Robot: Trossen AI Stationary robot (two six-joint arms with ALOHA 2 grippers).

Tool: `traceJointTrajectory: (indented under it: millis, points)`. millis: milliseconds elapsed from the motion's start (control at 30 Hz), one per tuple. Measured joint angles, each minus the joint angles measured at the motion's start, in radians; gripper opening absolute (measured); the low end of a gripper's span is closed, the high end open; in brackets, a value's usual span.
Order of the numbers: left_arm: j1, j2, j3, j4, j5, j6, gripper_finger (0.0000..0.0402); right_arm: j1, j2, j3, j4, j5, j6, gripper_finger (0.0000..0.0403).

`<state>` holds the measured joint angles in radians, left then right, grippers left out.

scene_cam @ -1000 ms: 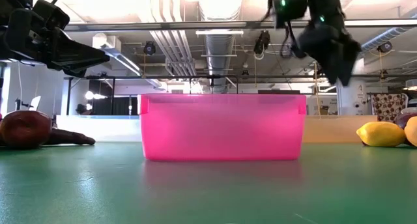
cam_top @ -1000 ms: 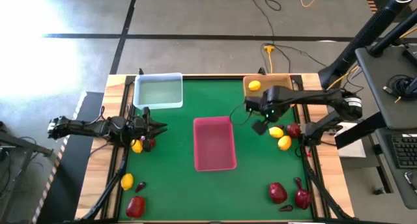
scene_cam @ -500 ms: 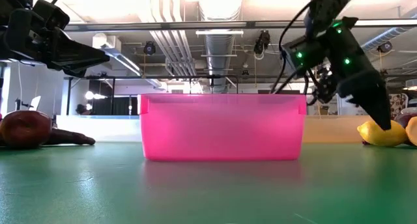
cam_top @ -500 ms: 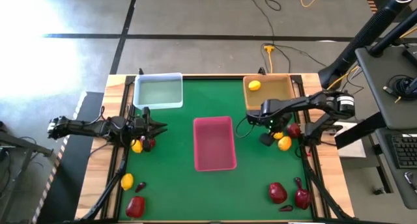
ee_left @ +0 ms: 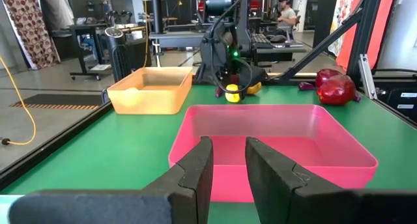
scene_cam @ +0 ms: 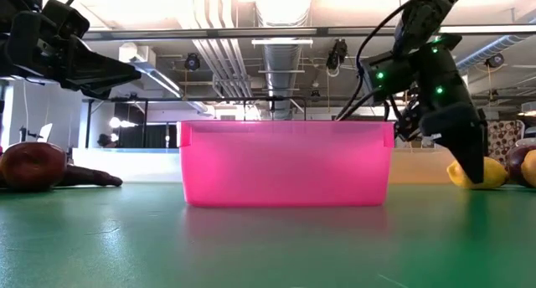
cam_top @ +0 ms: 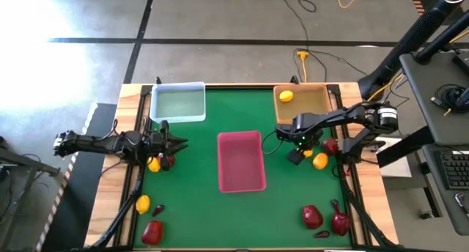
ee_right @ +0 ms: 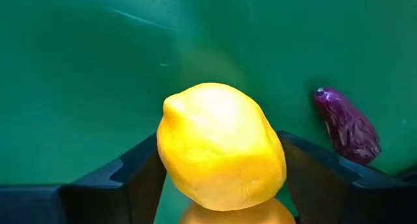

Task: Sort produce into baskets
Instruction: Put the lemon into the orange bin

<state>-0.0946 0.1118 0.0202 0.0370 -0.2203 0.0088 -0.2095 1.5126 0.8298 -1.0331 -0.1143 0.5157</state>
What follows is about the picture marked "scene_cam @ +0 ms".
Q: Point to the clear plastic basket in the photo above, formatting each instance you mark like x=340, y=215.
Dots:
x=125, y=164

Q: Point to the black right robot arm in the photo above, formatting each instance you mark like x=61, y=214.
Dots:
x=431, y=11

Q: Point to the pink plastic basket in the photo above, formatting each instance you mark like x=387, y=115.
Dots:
x=285, y=162

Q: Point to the black metal rack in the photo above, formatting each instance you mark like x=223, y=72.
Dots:
x=142, y=112

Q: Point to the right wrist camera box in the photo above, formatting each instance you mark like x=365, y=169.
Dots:
x=385, y=78

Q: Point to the dark red apple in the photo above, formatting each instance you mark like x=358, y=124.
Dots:
x=516, y=160
x=31, y=166

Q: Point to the black overhead camera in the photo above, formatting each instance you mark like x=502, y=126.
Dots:
x=337, y=53

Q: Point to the yellow lemon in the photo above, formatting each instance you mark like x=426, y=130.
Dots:
x=530, y=168
x=496, y=173

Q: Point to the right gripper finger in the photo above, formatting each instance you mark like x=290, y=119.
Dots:
x=465, y=145

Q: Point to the silver ceiling duct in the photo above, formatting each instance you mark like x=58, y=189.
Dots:
x=282, y=49

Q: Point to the orange plastic basket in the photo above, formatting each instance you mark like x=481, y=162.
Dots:
x=419, y=166

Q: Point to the metal frame rail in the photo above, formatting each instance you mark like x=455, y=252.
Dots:
x=251, y=32

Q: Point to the brown dotted chair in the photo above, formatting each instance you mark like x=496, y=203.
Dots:
x=504, y=137

